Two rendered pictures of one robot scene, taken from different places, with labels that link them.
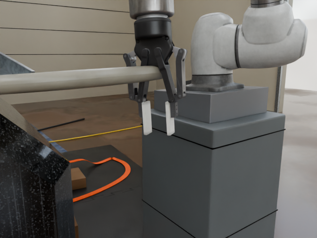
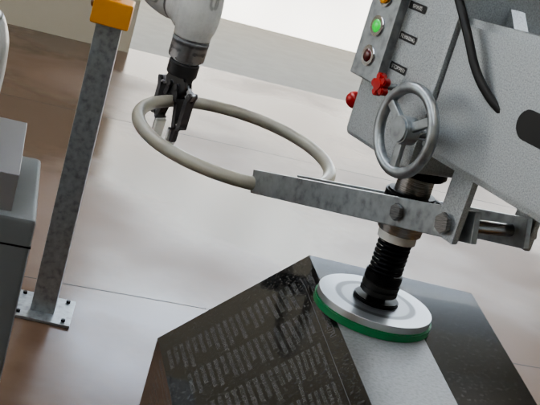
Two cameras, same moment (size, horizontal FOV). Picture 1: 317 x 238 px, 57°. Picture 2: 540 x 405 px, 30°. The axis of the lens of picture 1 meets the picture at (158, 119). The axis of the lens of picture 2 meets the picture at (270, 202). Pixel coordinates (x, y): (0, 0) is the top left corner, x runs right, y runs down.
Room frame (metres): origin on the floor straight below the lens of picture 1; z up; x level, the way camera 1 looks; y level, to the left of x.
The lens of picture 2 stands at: (2.76, 1.12, 1.54)
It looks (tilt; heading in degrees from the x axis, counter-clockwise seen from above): 17 degrees down; 200
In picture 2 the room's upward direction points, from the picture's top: 17 degrees clockwise
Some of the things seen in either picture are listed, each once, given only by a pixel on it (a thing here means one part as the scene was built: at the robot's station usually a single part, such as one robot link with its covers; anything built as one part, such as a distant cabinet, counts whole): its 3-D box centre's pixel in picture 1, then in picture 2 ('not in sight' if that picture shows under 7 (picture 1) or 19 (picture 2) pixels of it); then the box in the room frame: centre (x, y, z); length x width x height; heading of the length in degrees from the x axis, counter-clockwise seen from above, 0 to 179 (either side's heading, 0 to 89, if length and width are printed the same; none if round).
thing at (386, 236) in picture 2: not in sight; (398, 230); (1.07, 0.74, 1.04); 0.07 x 0.07 x 0.04
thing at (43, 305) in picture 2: not in sight; (77, 161); (0.07, -0.56, 0.54); 0.20 x 0.20 x 1.09; 30
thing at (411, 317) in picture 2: not in sight; (374, 302); (1.07, 0.74, 0.89); 0.21 x 0.21 x 0.01
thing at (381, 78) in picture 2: not in sight; (386, 85); (1.18, 0.67, 1.28); 0.04 x 0.04 x 0.04; 53
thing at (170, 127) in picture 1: (170, 117); (157, 131); (0.60, -0.02, 0.89); 0.03 x 0.01 x 0.07; 159
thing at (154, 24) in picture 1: (154, 42); (180, 77); (0.62, 0.01, 1.05); 0.08 x 0.07 x 0.09; 69
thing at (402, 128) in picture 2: not in sight; (423, 132); (1.24, 0.77, 1.24); 0.15 x 0.10 x 0.15; 53
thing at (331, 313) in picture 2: not in sight; (374, 304); (1.07, 0.74, 0.89); 0.22 x 0.22 x 0.04
